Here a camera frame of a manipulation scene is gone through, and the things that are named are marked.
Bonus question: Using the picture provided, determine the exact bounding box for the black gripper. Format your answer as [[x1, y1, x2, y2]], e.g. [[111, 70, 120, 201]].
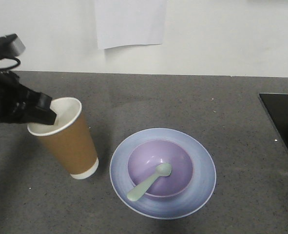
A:
[[0, 71, 57, 125]]

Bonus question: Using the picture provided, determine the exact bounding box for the brown paper cup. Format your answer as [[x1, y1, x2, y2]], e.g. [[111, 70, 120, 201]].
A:
[[27, 97, 99, 179]]

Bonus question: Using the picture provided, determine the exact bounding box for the purple plastic bowl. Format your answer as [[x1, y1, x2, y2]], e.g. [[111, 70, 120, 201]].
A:
[[127, 139, 194, 198]]

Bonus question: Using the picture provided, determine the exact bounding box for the pale green plastic spoon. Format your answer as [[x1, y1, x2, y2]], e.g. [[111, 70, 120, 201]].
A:
[[127, 163, 172, 201]]

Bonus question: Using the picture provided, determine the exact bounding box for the light blue plate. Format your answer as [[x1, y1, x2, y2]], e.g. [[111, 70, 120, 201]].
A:
[[110, 128, 216, 219]]

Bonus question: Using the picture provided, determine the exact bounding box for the white paper sheet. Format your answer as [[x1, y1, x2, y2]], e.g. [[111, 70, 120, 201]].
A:
[[94, 0, 167, 49]]

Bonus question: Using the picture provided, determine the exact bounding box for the black glass gas hob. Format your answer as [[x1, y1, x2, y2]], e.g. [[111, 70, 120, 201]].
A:
[[259, 93, 288, 150]]

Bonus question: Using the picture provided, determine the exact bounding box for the black camera cable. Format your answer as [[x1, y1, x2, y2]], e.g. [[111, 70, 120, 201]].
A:
[[0, 57, 21, 70]]

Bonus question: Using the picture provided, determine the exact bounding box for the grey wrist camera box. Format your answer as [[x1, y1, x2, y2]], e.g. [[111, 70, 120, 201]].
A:
[[4, 34, 25, 57]]

